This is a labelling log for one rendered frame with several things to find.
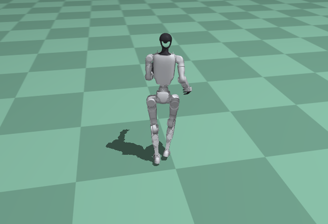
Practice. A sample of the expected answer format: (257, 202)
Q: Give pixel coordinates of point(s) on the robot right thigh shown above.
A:
(174, 104)

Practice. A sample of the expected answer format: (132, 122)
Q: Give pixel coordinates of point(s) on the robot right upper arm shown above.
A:
(181, 68)

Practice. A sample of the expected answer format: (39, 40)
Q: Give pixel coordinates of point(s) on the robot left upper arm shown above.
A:
(149, 59)

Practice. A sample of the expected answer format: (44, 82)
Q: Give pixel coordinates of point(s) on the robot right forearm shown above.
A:
(186, 86)

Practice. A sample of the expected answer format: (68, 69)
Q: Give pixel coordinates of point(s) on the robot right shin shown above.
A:
(169, 135)

